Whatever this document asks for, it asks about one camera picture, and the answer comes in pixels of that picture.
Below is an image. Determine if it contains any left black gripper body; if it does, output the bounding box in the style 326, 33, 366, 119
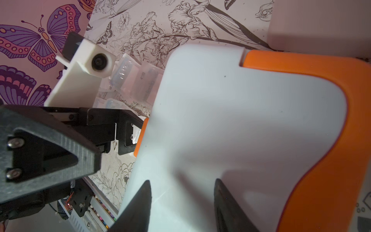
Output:
42, 107, 144, 155

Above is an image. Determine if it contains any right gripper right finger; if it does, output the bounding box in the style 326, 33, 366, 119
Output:
214, 178, 259, 232

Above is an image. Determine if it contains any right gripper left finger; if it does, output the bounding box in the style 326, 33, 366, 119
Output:
108, 180, 152, 232

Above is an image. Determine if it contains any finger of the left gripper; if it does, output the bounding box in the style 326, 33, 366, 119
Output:
1, 105, 101, 203

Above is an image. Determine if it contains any white gauze packet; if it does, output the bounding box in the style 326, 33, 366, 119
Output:
93, 97, 132, 111
131, 62, 164, 109

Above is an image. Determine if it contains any blue orange first aid box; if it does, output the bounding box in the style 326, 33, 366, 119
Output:
119, 44, 371, 232

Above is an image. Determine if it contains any beige pink first aid box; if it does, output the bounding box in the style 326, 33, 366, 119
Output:
267, 1, 371, 58

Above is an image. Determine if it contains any white pink medicine chest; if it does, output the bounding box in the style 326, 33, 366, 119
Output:
348, 166, 371, 232

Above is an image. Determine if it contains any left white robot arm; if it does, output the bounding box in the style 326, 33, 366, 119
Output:
1, 105, 144, 221

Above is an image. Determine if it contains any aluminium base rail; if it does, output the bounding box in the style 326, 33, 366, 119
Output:
57, 177, 118, 232

